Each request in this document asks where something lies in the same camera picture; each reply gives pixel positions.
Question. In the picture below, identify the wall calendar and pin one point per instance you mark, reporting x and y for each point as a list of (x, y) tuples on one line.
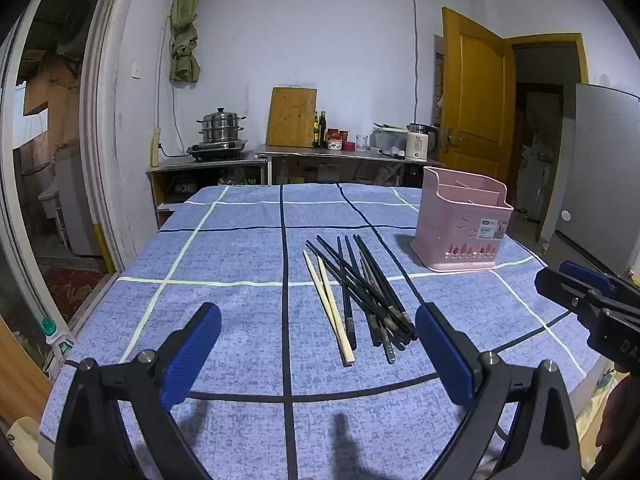
[(438, 80)]

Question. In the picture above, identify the white wall switch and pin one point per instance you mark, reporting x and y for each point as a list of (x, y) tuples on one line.
[(135, 68)]

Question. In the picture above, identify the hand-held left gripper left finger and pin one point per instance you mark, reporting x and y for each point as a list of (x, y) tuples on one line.
[(200, 347)]

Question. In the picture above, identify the black cooktop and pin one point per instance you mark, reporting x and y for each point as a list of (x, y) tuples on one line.
[(215, 151)]

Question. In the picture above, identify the clear glass cup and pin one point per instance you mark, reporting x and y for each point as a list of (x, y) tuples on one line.
[(362, 143)]

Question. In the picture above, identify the white electric kettle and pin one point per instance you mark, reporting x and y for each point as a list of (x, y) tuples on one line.
[(417, 145)]

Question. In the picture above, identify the green hanging cloth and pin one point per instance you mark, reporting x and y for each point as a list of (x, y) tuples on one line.
[(182, 35)]

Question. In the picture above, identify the pile of black chopsticks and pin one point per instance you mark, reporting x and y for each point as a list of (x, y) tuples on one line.
[(392, 317)]

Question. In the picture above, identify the steel steamer pot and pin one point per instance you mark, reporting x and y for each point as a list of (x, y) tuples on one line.
[(222, 125)]

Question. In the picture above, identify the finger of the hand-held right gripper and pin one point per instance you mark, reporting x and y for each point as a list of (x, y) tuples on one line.
[(592, 276), (565, 292)]

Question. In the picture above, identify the person's right hand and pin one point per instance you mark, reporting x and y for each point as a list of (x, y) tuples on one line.
[(622, 415)]

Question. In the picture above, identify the yellowed power strip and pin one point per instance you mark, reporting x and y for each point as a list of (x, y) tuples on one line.
[(156, 147)]

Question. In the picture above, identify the grey refrigerator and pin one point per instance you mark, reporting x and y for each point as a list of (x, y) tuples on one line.
[(595, 160)]

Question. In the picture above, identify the long steel counter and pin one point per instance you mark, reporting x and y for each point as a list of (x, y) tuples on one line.
[(320, 152)]

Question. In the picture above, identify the red patterned rug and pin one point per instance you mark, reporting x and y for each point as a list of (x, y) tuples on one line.
[(75, 292)]

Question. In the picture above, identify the yellow door frame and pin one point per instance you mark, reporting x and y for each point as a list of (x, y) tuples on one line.
[(550, 39)]

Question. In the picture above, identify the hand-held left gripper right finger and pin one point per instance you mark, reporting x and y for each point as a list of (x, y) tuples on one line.
[(442, 355)]

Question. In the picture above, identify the yellow wooden door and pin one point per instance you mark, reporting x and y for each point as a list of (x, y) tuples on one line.
[(475, 100)]

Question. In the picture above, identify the blue checked tablecloth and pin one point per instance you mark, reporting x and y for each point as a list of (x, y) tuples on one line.
[(210, 260)]

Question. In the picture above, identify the low steel counter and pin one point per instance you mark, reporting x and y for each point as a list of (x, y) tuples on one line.
[(172, 169)]

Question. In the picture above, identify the wooden cutting board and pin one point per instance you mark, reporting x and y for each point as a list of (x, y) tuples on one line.
[(292, 117)]

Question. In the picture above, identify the pink plastic utensil basket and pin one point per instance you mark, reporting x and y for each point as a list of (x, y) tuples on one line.
[(460, 230)]

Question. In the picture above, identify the white bottle green cap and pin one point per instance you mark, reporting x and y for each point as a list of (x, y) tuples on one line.
[(57, 340)]

